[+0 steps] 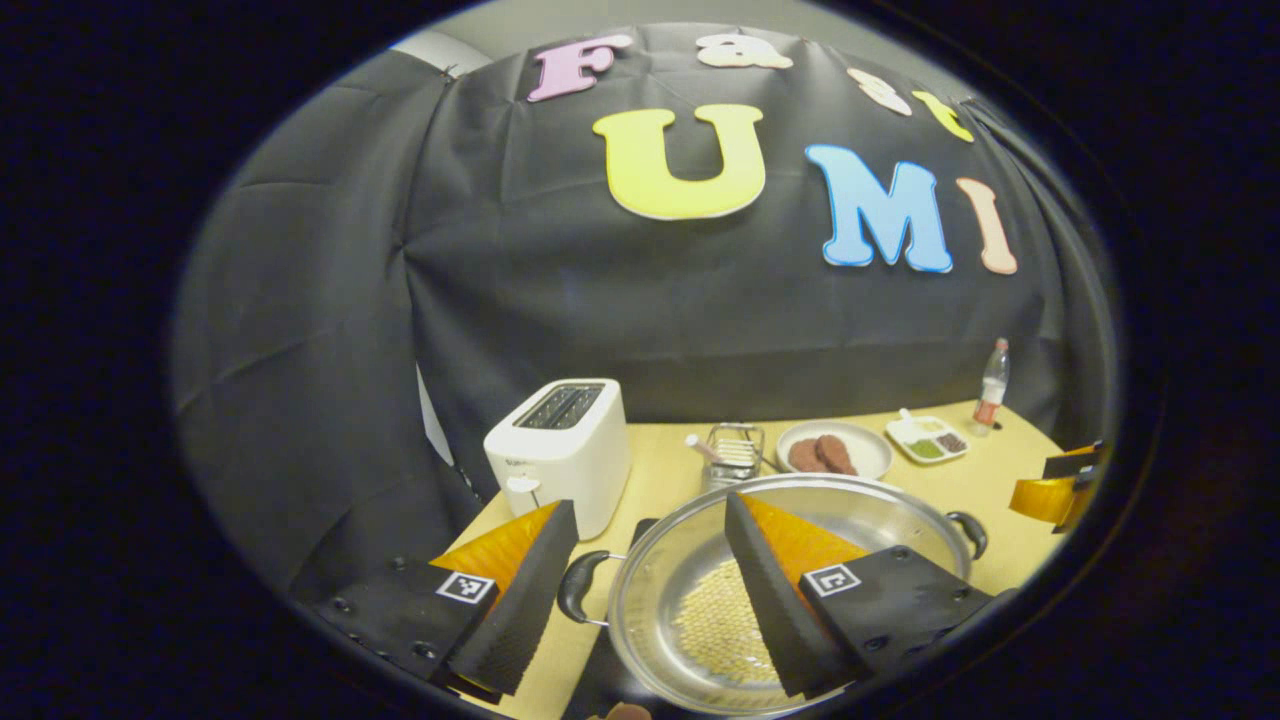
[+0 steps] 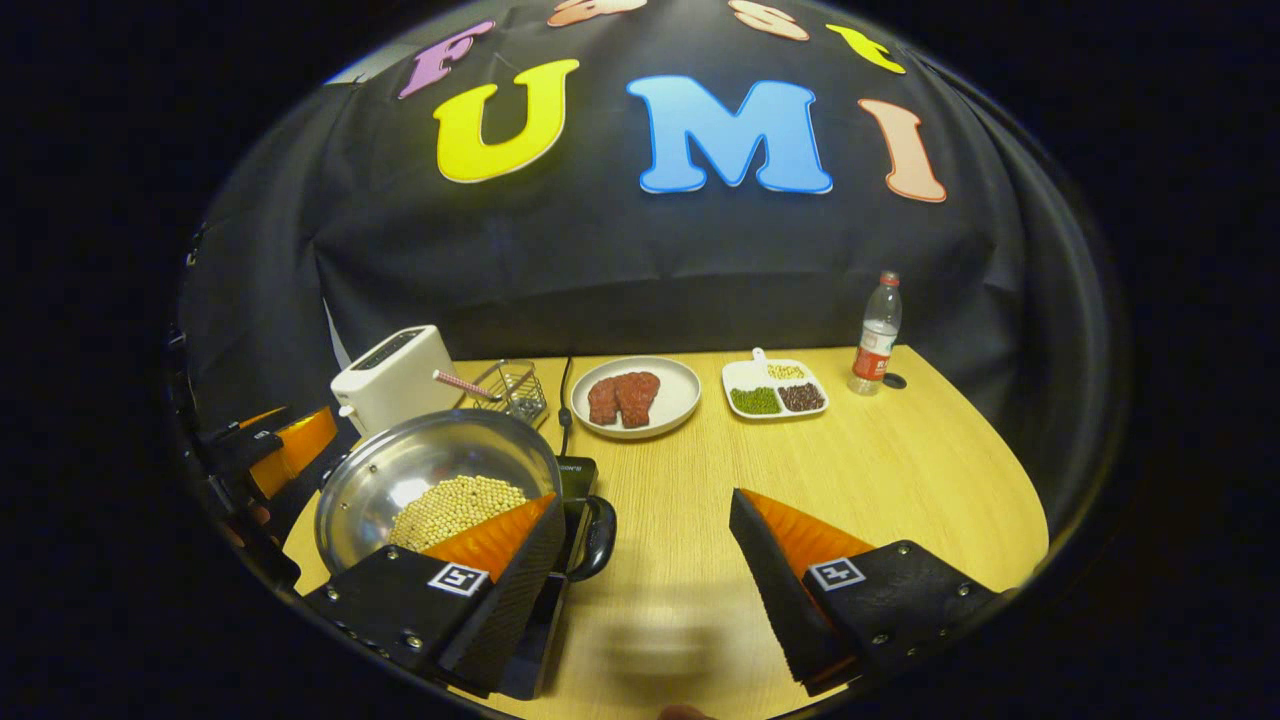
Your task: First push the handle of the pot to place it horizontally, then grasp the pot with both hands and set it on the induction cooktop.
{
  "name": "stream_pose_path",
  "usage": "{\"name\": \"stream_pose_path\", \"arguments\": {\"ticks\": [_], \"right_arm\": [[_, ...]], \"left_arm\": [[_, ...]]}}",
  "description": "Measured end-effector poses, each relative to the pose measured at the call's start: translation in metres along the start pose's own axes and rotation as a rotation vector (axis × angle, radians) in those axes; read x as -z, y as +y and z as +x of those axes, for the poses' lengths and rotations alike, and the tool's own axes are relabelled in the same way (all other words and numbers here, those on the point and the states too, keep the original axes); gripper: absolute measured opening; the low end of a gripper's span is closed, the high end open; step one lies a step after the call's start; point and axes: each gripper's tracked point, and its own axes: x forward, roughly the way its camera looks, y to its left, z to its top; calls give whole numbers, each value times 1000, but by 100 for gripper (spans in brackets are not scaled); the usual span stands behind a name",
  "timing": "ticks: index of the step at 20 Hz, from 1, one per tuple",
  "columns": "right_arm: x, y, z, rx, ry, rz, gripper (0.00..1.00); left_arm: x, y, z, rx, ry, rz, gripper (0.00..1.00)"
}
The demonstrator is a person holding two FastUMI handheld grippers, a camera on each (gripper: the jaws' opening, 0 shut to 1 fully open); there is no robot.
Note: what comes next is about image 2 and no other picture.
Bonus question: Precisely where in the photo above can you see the white toaster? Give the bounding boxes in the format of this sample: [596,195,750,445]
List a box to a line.
[331,325,466,436]

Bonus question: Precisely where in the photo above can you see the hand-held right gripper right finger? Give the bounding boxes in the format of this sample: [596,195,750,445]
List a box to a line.
[728,488,1001,697]

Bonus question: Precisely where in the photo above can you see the white divided dish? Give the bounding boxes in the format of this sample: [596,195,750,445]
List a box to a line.
[722,347,830,420]

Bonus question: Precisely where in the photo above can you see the pink striped straw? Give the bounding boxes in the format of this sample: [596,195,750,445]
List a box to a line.
[433,369,501,401]

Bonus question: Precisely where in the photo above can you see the pile of yellow soybeans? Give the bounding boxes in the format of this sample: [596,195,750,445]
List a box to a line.
[390,474,528,553]

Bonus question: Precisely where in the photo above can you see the black power cable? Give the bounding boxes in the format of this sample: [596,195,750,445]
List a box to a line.
[557,355,576,458]

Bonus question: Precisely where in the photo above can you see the round white plate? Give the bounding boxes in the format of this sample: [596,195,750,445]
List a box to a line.
[571,356,702,440]

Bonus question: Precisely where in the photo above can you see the small wire basket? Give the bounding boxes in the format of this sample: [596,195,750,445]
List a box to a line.
[465,359,549,429]

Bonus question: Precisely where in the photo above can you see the clear plastic water bottle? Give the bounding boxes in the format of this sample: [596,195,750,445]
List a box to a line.
[848,271,903,397]

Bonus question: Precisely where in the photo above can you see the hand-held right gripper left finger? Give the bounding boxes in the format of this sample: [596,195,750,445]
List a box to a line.
[303,492,566,699]

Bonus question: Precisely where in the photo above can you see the stainless steel pot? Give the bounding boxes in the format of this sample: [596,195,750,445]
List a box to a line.
[314,408,618,583]

